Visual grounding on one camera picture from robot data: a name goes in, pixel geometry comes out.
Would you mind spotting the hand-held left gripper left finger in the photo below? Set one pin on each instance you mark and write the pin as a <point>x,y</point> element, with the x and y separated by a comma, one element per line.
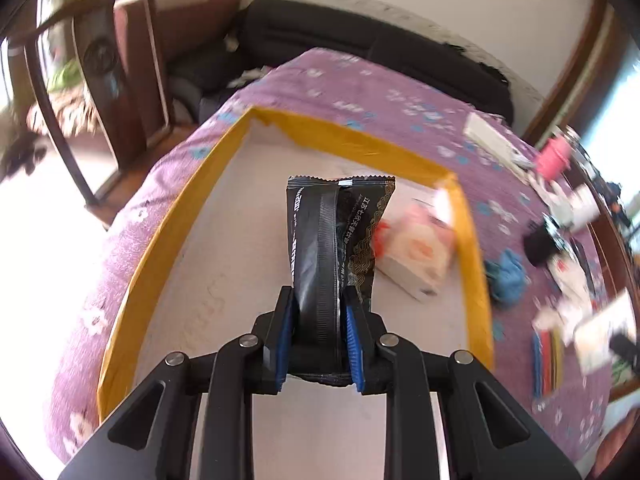
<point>287,345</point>

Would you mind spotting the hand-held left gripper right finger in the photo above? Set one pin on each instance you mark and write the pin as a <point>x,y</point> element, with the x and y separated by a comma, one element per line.
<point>352,345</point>

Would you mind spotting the black snack packet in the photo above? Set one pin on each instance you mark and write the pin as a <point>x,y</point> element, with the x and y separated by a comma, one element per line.
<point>320,240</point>

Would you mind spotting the yellow cardboard box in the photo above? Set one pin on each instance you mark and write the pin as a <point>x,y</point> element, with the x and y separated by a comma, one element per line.
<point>240,220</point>

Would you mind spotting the pink tissue packet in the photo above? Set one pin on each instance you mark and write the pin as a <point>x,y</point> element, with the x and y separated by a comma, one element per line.
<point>415,255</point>

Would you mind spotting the blue cloth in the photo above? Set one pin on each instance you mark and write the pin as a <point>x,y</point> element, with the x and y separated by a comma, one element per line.
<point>507,275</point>

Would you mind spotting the multicoloured cloth pack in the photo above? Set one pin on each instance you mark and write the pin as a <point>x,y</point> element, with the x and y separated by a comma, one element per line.
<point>547,365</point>

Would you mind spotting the black cylindrical motor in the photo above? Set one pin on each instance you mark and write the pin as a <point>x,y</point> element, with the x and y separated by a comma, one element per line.
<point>540,245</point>

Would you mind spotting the white notebook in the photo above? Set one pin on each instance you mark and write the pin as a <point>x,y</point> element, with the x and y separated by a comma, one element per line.
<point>487,137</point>

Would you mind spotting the white paper packet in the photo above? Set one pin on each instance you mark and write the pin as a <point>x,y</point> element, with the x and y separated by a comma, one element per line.
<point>602,335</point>

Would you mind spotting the purple floral tablecloth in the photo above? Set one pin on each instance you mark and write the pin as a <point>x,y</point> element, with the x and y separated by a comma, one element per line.
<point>380,95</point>

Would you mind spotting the white plastic jar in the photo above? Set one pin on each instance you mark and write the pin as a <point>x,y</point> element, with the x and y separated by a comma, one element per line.
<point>585,207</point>

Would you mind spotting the pink sleeved bottle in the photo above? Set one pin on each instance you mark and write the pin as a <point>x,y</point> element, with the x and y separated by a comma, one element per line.
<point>552,155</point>

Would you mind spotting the black sofa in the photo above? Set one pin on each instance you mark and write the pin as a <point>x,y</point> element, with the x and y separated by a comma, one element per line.
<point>350,30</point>

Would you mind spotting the brown patterned cushion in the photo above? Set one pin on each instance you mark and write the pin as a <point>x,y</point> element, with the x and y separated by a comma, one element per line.
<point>60,112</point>

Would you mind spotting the pair of black shoes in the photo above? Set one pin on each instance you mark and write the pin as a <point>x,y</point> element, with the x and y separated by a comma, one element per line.
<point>17,152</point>

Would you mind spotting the brown armchair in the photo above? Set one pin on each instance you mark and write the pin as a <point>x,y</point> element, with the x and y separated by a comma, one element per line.
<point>190,20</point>

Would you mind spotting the dark wooden chair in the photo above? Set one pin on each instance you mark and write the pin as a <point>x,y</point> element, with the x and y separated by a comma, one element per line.
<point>100,60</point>

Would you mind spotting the green cloth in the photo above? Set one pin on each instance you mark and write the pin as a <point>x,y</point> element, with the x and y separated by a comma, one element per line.
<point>65,75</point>

